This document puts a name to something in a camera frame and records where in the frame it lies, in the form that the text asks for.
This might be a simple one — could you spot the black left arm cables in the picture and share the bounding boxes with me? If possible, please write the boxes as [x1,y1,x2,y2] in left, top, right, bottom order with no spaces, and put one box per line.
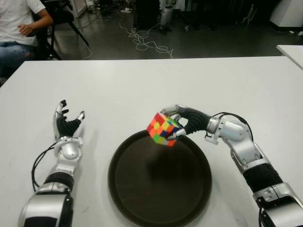
[32,143,60,192]

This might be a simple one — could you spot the seated person in white shirt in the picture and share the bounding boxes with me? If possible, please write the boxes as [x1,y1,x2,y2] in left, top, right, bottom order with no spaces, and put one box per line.
[0,0,53,79]

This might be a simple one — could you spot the black chair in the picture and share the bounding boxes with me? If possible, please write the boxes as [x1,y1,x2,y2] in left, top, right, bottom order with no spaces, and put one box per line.
[35,0,89,61]

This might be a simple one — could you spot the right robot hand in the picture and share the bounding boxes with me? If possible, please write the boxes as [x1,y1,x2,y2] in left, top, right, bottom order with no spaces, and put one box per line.
[160,104,213,142]

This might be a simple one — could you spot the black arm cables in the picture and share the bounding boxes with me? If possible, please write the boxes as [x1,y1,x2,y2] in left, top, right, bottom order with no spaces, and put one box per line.
[32,143,60,192]
[212,112,254,143]

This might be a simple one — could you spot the white board panel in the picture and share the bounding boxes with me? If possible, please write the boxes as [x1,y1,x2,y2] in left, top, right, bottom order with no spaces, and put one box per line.
[71,0,87,17]

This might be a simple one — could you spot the thin white floor cable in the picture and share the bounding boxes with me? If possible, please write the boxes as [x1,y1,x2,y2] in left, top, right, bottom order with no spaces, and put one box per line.
[78,14,93,60]

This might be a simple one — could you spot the black cabinet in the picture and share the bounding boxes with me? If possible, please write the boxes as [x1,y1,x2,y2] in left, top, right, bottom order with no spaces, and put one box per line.
[134,0,161,29]

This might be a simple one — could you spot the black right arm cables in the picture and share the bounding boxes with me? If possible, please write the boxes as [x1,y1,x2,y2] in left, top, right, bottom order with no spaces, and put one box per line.
[212,112,254,143]

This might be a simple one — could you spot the dark round plate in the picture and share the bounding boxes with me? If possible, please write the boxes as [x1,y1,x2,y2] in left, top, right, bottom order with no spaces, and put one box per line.
[108,129,213,227]

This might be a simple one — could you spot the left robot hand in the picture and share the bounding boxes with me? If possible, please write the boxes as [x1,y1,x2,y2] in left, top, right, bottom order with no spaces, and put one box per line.
[52,100,86,140]

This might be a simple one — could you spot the white side table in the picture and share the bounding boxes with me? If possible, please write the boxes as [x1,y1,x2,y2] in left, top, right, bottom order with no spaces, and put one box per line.
[276,44,303,69]

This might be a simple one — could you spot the multicolour Rubik's cube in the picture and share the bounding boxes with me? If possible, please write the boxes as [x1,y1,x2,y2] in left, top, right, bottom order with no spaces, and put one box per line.
[146,113,183,148]

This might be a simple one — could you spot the white pillar with black base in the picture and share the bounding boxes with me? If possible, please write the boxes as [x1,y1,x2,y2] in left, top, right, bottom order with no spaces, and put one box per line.
[269,0,303,31]

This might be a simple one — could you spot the silver folding frame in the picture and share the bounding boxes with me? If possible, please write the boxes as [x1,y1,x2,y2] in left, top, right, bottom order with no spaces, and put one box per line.
[241,3,258,26]

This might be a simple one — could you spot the silver humanoid robot legs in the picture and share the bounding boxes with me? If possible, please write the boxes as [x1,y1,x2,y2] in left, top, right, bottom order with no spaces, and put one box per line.
[158,0,177,33]

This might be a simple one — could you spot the tangled white floor cable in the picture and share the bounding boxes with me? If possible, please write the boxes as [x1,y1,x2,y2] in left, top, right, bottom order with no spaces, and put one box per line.
[118,16,175,59]

